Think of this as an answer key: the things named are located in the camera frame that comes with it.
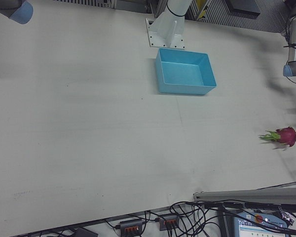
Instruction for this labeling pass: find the white column pedestal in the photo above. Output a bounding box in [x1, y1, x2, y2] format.
[145, 0, 187, 50]

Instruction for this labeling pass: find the narrow grey USB hub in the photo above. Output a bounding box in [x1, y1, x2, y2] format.
[159, 213, 180, 232]

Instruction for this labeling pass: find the wide grey USB hub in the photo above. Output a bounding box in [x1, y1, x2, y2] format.
[119, 218, 144, 234]

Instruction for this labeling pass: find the pink dragon fruit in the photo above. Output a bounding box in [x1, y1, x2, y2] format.
[258, 126, 296, 148]

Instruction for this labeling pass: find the teach pendant with red button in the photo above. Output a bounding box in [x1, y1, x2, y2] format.
[233, 209, 296, 237]

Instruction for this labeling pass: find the blue plastic box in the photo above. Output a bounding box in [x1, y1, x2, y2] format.
[154, 48, 217, 96]

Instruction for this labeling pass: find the crumpled shiny wrapper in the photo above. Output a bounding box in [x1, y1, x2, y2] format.
[280, 211, 296, 227]

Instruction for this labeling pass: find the black cable sleeve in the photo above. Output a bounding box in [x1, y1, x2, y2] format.
[223, 201, 296, 214]

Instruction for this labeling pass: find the aluminium profile rail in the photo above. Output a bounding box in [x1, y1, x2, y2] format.
[192, 180, 296, 205]

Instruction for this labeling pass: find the black flat box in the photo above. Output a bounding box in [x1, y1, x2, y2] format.
[228, 0, 261, 18]

